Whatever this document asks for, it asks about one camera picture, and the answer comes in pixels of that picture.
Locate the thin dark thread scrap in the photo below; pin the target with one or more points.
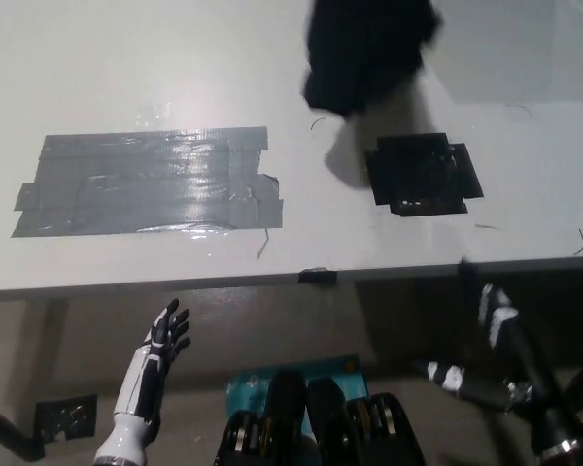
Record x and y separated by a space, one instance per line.
317 122
582 242

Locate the black t-shirt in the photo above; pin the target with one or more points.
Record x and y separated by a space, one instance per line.
364 53

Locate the grey duct tape patch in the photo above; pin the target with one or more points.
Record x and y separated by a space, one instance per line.
146 184

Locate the black tape patch on table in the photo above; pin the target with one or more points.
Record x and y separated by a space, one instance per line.
418 175

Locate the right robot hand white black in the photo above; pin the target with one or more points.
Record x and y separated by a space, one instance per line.
529 369

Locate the black table leg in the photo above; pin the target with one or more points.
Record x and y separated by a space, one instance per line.
14 437

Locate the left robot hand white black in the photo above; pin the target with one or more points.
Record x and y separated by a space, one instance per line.
150 369

